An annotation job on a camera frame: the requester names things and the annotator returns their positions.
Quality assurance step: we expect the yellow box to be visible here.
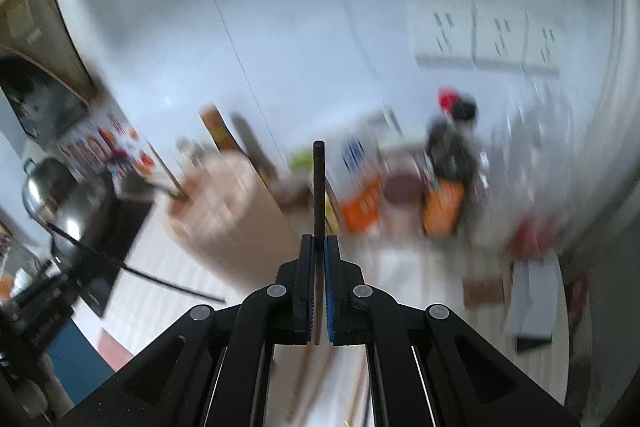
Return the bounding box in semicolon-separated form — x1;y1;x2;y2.
324;184;343;230

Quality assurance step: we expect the red tomato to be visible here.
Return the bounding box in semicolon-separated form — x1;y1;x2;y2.
507;214;553;260

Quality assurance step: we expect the colourful printed box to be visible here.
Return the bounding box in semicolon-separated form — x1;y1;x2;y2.
57;109;153;180

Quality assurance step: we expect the white wall socket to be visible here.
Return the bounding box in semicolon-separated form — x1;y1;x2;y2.
472;6;527;72
409;2;476;70
522;12;565;76

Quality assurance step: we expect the brown label patch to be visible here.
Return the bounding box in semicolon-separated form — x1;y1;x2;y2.
462;276;507;309

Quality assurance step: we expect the white and orange packet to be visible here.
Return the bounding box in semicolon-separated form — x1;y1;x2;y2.
339;134;388;234

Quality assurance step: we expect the striped cat-print tablecloth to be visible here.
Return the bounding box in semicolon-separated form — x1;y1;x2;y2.
97;187;573;427

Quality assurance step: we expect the clear jar with brown lid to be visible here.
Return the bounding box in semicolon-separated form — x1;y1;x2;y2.
384;174;427;235

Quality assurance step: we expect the green packet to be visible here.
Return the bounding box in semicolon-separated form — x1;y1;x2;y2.
289;149;318;175

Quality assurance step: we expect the dark soy sauce bottle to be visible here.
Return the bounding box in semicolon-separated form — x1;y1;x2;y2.
424;88;482;239

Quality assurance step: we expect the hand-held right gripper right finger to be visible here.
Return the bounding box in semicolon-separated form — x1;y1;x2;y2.
325;234;583;427

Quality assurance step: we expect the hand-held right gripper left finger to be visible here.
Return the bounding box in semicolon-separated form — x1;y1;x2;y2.
57;234;315;427

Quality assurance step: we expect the white paper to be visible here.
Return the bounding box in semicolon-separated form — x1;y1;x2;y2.
504;256;565;339

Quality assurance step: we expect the black induction cooker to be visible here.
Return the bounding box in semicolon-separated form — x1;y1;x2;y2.
50;177;157;319

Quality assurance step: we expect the black phone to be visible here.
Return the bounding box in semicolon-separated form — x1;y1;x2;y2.
514;333;555;354

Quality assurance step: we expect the beige utensil holder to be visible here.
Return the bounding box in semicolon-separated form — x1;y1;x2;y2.
167;152;296;295

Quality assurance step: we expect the steel pot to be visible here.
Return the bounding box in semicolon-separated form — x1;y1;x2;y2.
21;157;117;240

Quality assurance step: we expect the white plastic bag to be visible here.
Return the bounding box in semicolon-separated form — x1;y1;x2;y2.
475;77;581;253

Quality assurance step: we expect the dark chopstick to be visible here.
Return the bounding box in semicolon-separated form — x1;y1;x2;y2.
312;140;326;346

